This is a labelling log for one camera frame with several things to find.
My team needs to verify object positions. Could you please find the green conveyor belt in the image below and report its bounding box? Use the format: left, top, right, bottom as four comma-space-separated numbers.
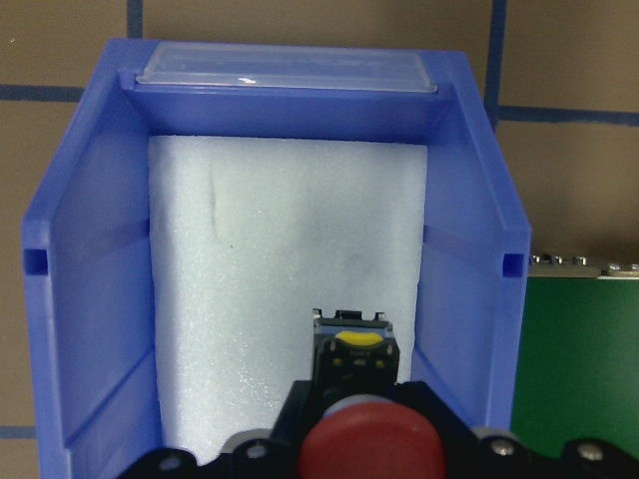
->
511, 254, 638, 456

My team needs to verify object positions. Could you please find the red push button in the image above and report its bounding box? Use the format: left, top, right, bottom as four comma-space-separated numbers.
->
297, 308, 446, 478

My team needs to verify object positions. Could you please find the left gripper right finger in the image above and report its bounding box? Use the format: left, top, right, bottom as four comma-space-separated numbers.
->
393, 381, 638, 478

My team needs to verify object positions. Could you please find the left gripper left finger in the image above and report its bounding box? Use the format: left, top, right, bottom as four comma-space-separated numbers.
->
119, 380, 320, 478

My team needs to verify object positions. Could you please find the clear bin label holder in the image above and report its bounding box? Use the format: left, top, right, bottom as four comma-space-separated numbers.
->
136, 42, 437, 94

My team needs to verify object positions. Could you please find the left blue plastic bin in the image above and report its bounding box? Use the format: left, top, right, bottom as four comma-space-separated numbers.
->
21, 39, 530, 478

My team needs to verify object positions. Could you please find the left white foam pad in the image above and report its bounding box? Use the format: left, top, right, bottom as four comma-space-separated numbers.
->
148, 136, 427, 460

